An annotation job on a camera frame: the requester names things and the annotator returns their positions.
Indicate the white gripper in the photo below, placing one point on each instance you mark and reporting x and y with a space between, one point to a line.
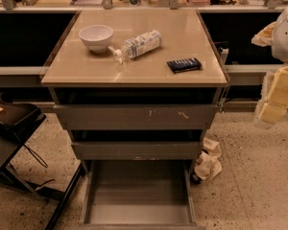
286 42

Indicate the middle grey drawer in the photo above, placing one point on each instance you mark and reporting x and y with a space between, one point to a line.
136 150

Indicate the clear plastic pump bottle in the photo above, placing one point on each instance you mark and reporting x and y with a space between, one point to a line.
137 46

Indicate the top grey drawer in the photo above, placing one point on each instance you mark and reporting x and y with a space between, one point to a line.
135 116

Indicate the black side table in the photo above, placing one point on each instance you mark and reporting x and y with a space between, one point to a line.
21 210

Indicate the small white bottle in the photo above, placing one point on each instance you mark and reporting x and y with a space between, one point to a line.
223 50

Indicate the crumpled white cloth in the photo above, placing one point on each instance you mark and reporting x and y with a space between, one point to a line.
208 165

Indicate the white ceramic bowl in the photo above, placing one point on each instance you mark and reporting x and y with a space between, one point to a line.
96 38

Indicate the black tray with paper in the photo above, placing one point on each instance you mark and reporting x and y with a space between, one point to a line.
16 117

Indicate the open bottom grey drawer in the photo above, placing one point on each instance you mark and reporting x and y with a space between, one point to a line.
138 195

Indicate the dark blue rxbar wrapper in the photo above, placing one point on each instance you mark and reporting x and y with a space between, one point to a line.
183 65

